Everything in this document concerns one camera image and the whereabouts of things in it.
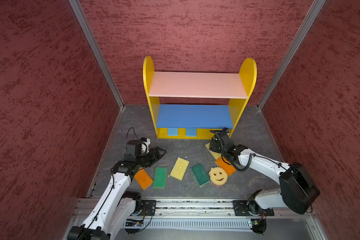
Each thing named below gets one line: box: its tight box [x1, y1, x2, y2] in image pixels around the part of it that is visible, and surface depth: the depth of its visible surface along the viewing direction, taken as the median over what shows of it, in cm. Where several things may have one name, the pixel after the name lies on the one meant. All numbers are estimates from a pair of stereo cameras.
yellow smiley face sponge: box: [208, 166, 228, 186], surface depth 84 cm
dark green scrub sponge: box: [190, 163, 211, 187], surface depth 86 cm
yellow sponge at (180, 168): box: [170, 157, 190, 181], surface depth 88 cm
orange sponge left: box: [134, 169, 153, 191], surface depth 83 cm
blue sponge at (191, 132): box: [186, 128, 197, 137], surface depth 104 cm
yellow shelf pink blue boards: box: [143, 56, 258, 140], surface depth 80 cm
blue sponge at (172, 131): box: [168, 128, 178, 136], surface depth 105 cm
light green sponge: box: [153, 167, 168, 189], surface depth 85 cm
